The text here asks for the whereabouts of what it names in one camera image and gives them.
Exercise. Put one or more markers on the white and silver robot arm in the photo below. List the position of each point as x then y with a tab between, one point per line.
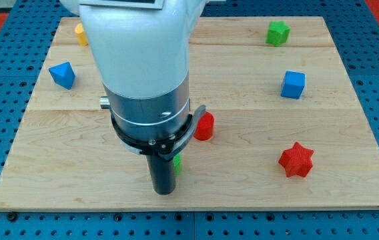
141	49

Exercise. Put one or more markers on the blue triangular block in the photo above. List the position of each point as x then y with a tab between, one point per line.
63	75

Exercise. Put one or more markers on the yellow block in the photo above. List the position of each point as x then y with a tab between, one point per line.
80	35

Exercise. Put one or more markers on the blue cube block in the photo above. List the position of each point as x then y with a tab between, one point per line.
293	85

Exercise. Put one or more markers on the red cylinder block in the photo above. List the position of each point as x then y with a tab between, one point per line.
205	127

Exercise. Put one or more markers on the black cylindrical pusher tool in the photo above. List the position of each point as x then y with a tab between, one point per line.
162	174

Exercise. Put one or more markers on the green star block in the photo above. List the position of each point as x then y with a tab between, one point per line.
278	33

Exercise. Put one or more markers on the green block behind pusher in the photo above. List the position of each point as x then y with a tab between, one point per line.
177	164

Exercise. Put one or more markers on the red star block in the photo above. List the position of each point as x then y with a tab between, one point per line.
297	161

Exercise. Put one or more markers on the wooden board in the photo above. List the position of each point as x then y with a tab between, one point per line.
66	156

